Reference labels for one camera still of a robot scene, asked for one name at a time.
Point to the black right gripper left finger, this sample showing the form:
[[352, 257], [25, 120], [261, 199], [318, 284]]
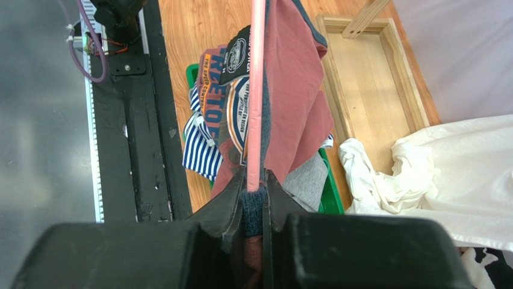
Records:
[[203, 251]]

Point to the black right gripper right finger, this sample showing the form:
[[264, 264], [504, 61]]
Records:
[[314, 250]]

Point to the blue white striped tank top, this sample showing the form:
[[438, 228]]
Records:
[[201, 153]]

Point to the maroon tank top dark trim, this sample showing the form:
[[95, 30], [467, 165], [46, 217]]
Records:
[[295, 124]]

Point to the thin pink wire hanger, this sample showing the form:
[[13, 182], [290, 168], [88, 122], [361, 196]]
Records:
[[255, 95]]

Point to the green plastic tray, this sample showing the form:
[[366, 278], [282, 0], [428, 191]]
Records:
[[330, 200]]

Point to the wooden clothes rack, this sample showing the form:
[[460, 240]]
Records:
[[369, 83]]

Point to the zebra print blanket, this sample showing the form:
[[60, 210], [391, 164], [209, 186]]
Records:
[[486, 267]]

